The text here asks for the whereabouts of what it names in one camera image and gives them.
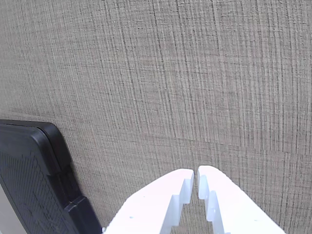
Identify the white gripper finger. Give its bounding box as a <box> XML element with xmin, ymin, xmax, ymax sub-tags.
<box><xmin>104</xmin><ymin>169</ymin><xmax>195</xmax><ymax>234</ymax></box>
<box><xmin>197</xmin><ymin>165</ymin><xmax>286</xmax><ymax>234</ymax></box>

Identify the black flat plastic case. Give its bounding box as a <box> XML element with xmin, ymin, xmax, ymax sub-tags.
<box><xmin>0</xmin><ymin>119</ymin><xmax>103</xmax><ymax>234</ymax></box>

